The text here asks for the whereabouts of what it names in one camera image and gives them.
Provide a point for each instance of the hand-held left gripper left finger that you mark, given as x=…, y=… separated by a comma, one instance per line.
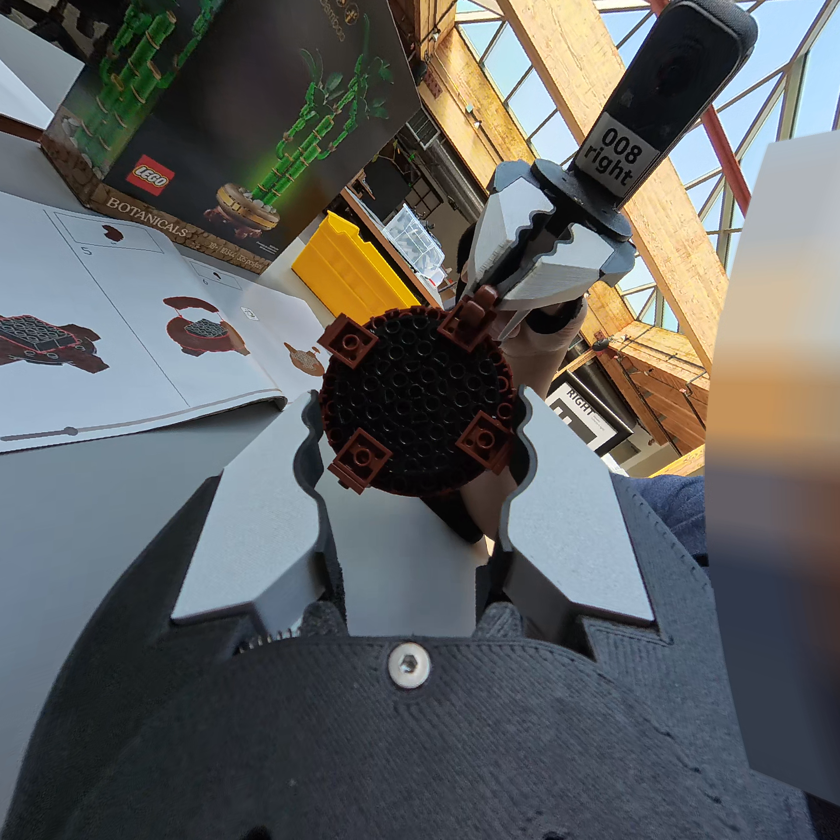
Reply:
x=253, y=525

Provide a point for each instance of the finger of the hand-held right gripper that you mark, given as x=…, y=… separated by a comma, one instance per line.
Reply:
x=505, y=226
x=571, y=269

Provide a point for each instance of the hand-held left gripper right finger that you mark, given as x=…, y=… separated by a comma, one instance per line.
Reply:
x=577, y=531

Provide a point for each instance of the small brown brick piece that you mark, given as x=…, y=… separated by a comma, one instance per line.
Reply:
x=482, y=305

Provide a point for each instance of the round brown black brick base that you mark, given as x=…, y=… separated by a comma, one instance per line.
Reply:
x=413, y=400

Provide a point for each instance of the grey desk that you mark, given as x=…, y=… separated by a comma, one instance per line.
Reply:
x=98, y=525

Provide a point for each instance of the person's right hand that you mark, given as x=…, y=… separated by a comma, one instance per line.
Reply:
x=551, y=361

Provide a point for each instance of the person's navy shirt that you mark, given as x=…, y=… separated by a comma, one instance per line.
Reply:
x=663, y=518

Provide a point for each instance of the clear plastic box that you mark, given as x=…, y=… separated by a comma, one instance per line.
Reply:
x=413, y=236

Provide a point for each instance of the framed marker sign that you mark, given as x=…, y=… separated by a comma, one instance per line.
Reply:
x=584, y=417

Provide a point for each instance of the yellow plastic bin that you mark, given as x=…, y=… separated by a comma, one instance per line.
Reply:
x=341, y=269

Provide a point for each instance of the building instruction booklet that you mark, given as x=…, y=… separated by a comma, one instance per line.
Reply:
x=118, y=328

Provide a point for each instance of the bamboo toy set box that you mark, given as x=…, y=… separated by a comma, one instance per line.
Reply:
x=229, y=118

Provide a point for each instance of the white board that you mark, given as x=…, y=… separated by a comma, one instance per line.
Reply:
x=33, y=79

